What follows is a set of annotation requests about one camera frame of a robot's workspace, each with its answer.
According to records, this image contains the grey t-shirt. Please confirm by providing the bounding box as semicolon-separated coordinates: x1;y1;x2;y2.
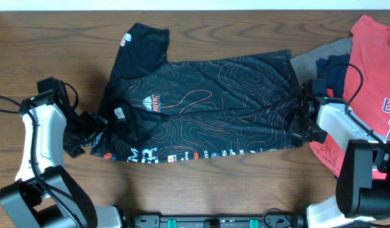
289;36;354;86

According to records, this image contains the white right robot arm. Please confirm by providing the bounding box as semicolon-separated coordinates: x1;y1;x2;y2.
290;79;390;227

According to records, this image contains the navy blue t-shirt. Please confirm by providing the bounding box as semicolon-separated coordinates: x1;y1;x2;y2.
316;54;351;98

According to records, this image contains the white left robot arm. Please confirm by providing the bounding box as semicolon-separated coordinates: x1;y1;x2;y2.
0;77;126;227

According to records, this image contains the black orange-patterned jersey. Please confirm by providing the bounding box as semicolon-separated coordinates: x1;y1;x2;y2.
91;23;301;163

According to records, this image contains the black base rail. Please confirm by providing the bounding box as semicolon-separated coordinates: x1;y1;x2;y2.
118;207;370;228

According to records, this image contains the red printed t-shirt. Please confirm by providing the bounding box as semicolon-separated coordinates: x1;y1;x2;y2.
309;15;390;177

